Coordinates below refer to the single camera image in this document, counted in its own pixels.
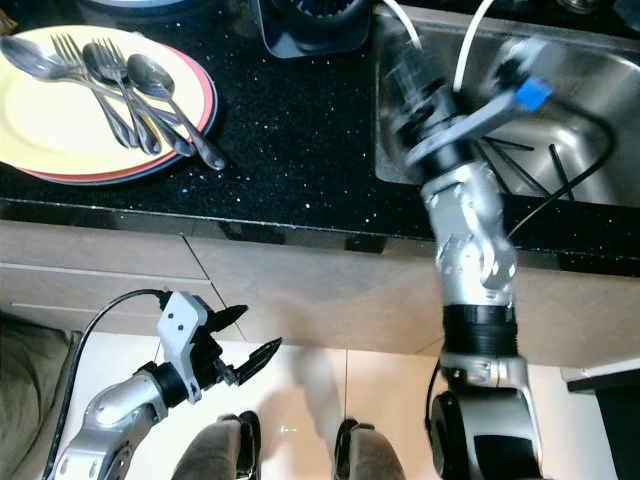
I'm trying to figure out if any robot left leg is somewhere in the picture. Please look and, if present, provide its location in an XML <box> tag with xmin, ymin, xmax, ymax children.
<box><xmin>174</xmin><ymin>411</ymin><xmax>262</xmax><ymax>480</ymax></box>

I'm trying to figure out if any robot leg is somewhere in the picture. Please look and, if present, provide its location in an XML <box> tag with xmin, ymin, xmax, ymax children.
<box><xmin>334</xmin><ymin>419</ymin><xmax>413</xmax><ymax>480</ymax></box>
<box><xmin>174</xmin><ymin>411</ymin><xmax>262</xmax><ymax>480</ymax></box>

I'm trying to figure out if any yellow plate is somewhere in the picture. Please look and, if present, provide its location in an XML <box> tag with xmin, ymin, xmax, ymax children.
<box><xmin>0</xmin><ymin>25</ymin><xmax>211</xmax><ymax>179</ymax></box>

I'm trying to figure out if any white plate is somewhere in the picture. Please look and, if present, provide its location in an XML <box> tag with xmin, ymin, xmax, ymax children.
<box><xmin>95</xmin><ymin>0</ymin><xmax>191</xmax><ymax>9</ymax></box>

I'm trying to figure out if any silver fork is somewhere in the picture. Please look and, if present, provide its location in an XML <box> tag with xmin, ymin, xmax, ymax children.
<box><xmin>52</xmin><ymin>33</ymin><xmax>144</xmax><ymax>153</ymax></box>
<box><xmin>81</xmin><ymin>41</ymin><xmax>164</xmax><ymax>156</ymax></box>

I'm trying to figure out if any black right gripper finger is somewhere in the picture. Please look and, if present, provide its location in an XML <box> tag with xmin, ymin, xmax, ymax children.
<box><xmin>381</xmin><ymin>39</ymin><xmax>418</xmax><ymax>102</ymax></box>
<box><xmin>404</xmin><ymin>41</ymin><xmax>442</xmax><ymax>95</ymax></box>

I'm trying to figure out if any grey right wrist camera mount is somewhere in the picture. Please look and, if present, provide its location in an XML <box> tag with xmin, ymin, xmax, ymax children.
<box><xmin>400</xmin><ymin>38</ymin><xmax>557</xmax><ymax>183</ymax></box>

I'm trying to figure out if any black chopstick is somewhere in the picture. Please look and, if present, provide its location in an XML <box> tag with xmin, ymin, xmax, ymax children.
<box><xmin>548</xmin><ymin>143</ymin><xmax>575</xmax><ymax>202</ymax></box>
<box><xmin>498</xmin><ymin>148</ymin><xmax>553</xmax><ymax>198</ymax></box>

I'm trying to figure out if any beige drawer front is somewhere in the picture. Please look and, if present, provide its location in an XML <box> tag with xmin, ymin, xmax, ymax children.
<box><xmin>0</xmin><ymin>262</ymin><xmax>207</xmax><ymax>333</ymax></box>
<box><xmin>0</xmin><ymin>219</ymin><xmax>212</xmax><ymax>283</ymax></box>

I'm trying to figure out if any black utensil holder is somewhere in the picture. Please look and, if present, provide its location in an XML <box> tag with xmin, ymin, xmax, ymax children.
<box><xmin>257</xmin><ymin>0</ymin><xmax>377</xmax><ymax>59</ymax></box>

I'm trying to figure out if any large silver spoon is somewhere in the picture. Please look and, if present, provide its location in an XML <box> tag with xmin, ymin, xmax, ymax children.
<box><xmin>1</xmin><ymin>36</ymin><xmax>199</xmax><ymax>159</ymax></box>

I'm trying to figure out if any blue tape piece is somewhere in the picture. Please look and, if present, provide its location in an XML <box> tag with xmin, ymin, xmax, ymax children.
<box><xmin>512</xmin><ymin>77</ymin><xmax>554</xmax><ymax>112</ymax></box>

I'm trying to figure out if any blue grey plate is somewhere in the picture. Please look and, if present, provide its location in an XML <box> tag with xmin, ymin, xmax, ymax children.
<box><xmin>40</xmin><ymin>140</ymin><xmax>209</xmax><ymax>187</ymax></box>

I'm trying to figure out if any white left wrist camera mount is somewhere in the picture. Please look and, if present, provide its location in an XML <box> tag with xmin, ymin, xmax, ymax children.
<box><xmin>156</xmin><ymin>291</ymin><xmax>213</xmax><ymax>389</ymax></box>

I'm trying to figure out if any beige cabinet door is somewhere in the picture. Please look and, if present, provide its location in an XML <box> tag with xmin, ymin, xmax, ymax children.
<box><xmin>184</xmin><ymin>234</ymin><xmax>640</xmax><ymax>368</ymax></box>

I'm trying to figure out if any olive green cushion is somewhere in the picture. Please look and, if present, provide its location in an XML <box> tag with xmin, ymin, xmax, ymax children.
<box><xmin>0</xmin><ymin>314</ymin><xmax>74</xmax><ymax>480</ymax></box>

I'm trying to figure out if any black furniture piece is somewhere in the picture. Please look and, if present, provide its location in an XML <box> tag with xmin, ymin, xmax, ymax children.
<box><xmin>564</xmin><ymin>364</ymin><xmax>640</xmax><ymax>480</ymax></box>

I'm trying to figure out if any robot right leg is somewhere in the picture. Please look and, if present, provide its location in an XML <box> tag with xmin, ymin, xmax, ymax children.
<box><xmin>334</xmin><ymin>419</ymin><xmax>413</xmax><ymax>480</ymax></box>

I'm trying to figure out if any round metal faucet base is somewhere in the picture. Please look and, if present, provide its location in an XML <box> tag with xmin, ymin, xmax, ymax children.
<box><xmin>554</xmin><ymin>0</ymin><xmax>602</xmax><ymax>15</ymax></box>

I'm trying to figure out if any stainless steel sink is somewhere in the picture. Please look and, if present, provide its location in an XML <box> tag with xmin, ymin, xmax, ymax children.
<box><xmin>372</xmin><ymin>8</ymin><xmax>640</xmax><ymax>208</ymax></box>

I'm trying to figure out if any small silver spoon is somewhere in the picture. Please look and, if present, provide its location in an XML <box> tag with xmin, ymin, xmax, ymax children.
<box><xmin>126</xmin><ymin>53</ymin><xmax>228</xmax><ymax>171</ymax></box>

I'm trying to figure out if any red plate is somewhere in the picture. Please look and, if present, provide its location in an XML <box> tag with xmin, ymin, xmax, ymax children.
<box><xmin>15</xmin><ymin>50</ymin><xmax>219</xmax><ymax>185</ymax></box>

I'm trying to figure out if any white hose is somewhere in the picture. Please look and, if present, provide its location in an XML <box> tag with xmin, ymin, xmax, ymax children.
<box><xmin>380</xmin><ymin>0</ymin><xmax>503</xmax><ymax>93</ymax></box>

